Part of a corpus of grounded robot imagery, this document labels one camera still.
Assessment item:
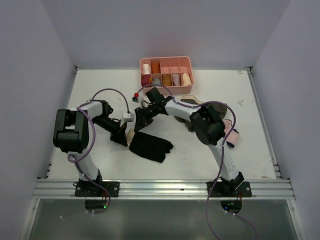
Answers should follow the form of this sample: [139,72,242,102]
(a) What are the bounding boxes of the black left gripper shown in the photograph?
[92,115,128,146]

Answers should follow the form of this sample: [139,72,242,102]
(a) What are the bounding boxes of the orange rolled underwear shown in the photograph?
[151,61,161,74]

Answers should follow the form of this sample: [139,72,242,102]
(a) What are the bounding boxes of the maroon rolled underwear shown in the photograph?
[141,74,152,87]

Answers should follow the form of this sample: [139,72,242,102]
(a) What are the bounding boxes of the peach rolled underwear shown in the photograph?
[182,73,192,87]

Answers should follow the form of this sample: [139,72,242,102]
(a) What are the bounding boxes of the pale pink rolled underwear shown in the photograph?
[172,73,181,86]

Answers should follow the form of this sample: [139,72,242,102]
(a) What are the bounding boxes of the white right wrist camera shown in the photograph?
[132,92,140,103]

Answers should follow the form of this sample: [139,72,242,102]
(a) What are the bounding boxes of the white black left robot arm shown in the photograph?
[53,100,128,197]

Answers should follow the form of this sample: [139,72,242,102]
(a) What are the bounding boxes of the white pink rolled underwear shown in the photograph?
[142,63,152,75]

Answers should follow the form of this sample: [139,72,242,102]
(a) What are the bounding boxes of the pink divided storage box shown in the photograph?
[139,56,194,95]

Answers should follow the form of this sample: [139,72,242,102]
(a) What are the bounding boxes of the black underwear beige waistband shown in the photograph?
[127,129,174,163]

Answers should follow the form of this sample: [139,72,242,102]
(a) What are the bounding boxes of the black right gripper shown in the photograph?
[134,103,159,132]

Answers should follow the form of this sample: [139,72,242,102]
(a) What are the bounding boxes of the light pink underwear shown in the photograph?
[223,119,240,148]

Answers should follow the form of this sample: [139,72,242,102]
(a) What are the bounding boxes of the grey rolled underwear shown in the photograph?
[152,77,162,87]

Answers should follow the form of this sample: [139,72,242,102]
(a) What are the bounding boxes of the aluminium frame rail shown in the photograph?
[32,179,295,200]

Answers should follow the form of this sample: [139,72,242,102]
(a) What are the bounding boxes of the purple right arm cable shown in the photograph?
[136,84,259,240]

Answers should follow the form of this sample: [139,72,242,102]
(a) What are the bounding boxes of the olive green underwear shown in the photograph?
[174,95,228,132]

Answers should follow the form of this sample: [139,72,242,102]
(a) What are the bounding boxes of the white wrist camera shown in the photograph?
[121,112,134,123]
[132,92,140,103]

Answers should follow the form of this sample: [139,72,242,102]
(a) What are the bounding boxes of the mustard brown rolled underwear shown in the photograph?
[161,73,172,87]

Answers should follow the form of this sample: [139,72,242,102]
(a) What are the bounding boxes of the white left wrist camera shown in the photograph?
[121,112,134,123]

